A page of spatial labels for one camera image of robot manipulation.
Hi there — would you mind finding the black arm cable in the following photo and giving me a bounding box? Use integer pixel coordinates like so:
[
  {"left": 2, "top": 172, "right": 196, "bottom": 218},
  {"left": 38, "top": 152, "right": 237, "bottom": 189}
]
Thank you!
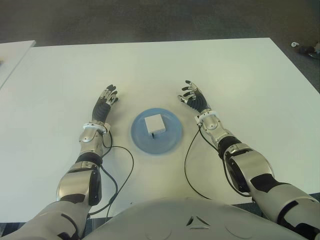
[
  {"left": 184, "top": 124, "right": 252, "bottom": 200},
  {"left": 86, "top": 131, "right": 135, "bottom": 223}
]

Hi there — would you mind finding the white side table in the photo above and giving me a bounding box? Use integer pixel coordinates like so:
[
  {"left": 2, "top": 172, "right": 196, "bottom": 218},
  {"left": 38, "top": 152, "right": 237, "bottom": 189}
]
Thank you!
[{"left": 0, "top": 39, "right": 36, "bottom": 88}]

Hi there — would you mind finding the blue plate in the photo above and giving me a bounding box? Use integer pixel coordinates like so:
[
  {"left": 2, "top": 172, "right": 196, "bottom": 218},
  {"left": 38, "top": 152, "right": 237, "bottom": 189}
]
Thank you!
[{"left": 131, "top": 107, "right": 184, "bottom": 155}]

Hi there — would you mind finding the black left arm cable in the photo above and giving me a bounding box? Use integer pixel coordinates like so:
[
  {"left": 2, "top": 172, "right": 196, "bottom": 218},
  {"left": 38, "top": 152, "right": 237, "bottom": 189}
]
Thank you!
[{"left": 86, "top": 131, "right": 135, "bottom": 223}]

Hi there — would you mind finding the white charger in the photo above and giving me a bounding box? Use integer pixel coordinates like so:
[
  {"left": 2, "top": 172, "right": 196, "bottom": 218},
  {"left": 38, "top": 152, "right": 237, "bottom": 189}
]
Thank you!
[{"left": 144, "top": 114, "right": 166, "bottom": 138}]

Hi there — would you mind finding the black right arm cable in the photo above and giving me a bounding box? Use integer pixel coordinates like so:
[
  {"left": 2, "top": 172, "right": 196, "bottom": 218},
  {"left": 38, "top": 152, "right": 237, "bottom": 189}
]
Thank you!
[{"left": 184, "top": 124, "right": 252, "bottom": 200}]

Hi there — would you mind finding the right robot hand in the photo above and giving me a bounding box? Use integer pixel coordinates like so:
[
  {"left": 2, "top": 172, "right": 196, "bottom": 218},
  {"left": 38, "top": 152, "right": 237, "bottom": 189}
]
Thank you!
[{"left": 177, "top": 79, "right": 213, "bottom": 116}]

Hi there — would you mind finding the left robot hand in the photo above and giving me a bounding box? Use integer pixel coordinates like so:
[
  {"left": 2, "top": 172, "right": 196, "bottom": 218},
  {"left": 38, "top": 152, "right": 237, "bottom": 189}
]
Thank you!
[{"left": 91, "top": 84, "right": 119, "bottom": 124}]

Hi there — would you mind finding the grey robot torso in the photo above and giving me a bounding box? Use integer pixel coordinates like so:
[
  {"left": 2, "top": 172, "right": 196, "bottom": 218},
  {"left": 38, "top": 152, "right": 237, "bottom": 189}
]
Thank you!
[{"left": 84, "top": 196, "right": 308, "bottom": 240}]

